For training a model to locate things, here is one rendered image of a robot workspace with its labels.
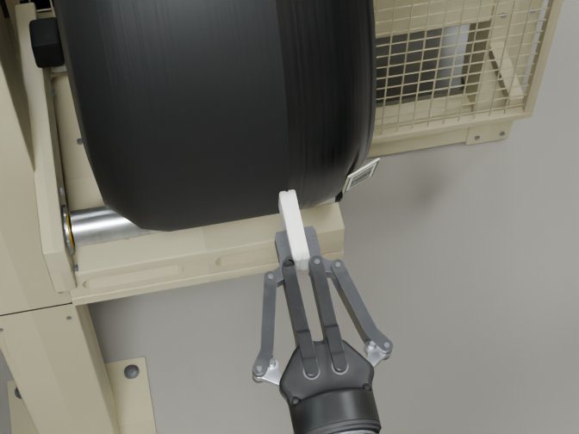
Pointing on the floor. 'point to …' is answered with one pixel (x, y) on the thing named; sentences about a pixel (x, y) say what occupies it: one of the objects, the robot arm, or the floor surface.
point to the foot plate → (131, 394)
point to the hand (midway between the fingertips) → (293, 230)
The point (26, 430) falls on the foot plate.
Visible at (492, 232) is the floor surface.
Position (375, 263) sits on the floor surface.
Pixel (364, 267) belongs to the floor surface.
